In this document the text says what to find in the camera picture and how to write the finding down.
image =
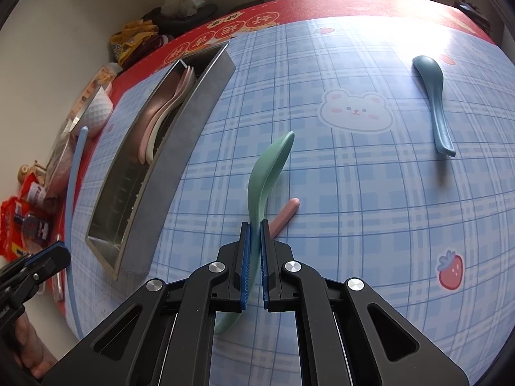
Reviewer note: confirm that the plastic-wrapped bowl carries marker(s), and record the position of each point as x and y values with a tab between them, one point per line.
60	169

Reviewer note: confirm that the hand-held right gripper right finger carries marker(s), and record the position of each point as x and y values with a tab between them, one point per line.
264	257

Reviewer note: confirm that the metal utensil tray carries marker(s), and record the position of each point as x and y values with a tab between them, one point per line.
173	157

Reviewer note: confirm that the green spoon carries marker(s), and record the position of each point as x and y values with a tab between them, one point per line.
267	169

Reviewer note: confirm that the orange snack packet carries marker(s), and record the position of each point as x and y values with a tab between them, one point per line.
96	78

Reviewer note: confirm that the black bin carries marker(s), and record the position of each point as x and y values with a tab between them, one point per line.
201	16

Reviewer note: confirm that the clear plastic bag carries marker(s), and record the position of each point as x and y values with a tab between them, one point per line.
183	0

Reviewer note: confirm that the pink spoon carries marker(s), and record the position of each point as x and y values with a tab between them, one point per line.
177	92

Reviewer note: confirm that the blue spoon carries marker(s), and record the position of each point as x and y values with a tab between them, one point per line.
434	84

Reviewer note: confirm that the maroon clothes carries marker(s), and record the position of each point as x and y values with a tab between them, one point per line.
155	48

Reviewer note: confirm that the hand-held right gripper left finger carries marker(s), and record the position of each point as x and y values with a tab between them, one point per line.
246	257

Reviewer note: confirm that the blue chopstick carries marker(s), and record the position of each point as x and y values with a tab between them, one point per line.
74	177

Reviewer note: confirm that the person's left hand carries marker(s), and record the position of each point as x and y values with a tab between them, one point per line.
34	350

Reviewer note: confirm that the pink chopstick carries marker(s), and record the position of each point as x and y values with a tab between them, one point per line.
287	214

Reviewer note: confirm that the beige spoon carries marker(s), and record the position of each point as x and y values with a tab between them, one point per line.
159	136

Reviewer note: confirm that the red snack packets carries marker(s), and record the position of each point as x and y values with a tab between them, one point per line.
12	229

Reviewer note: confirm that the yellow clothes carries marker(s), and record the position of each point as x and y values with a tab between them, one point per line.
134	40

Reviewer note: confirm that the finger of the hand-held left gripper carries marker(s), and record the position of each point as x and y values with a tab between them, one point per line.
16	285
50	257

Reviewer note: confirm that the small tan figurine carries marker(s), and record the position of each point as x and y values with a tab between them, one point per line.
30	171

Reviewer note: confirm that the white bowl with soup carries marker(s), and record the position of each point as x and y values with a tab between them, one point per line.
96	114

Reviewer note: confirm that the red printed tablecloth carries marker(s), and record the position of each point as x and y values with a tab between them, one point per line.
362	4

